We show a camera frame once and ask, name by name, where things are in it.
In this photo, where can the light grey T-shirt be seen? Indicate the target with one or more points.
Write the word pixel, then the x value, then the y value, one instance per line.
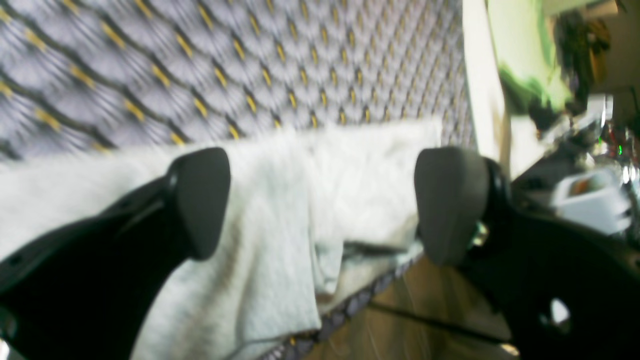
pixel 311 213

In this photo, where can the fan-patterned table cloth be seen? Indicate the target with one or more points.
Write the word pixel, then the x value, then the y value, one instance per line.
pixel 99 75

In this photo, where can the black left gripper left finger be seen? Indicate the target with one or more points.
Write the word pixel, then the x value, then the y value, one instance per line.
pixel 83 290

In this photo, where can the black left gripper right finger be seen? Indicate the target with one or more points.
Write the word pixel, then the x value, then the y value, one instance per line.
pixel 566 291

